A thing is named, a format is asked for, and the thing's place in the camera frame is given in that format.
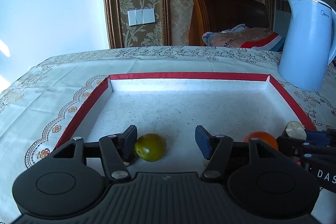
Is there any light blue electric kettle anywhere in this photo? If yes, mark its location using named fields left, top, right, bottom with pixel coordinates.
left=278, top=0, right=336, bottom=92

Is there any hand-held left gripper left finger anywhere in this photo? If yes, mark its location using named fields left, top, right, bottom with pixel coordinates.
left=51, top=124, right=138, bottom=183

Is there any brown wooden headboard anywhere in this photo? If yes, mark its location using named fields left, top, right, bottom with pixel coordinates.
left=186, top=0, right=271, bottom=46

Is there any orange tangerine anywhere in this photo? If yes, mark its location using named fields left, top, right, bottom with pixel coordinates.
left=243, top=131, right=279, bottom=151

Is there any green round fruit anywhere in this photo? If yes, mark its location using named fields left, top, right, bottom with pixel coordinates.
left=134, top=133, right=167, bottom=162

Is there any printed striped blanket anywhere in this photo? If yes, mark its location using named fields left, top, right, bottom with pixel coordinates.
left=202, top=25, right=286, bottom=52

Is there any red cardboard box tray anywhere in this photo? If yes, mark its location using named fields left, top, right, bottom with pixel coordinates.
left=52, top=72, right=317, bottom=159

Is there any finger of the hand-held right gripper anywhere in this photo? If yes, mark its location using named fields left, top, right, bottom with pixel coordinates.
left=306, top=129, right=336, bottom=147
left=277, top=135, right=308, bottom=161

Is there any white wall light switch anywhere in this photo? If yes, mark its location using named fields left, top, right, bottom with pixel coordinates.
left=128, top=9, right=156, bottom=26

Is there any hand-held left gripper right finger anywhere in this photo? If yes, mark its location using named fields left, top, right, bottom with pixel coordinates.
left=195, top=124, right=280, bottom=183

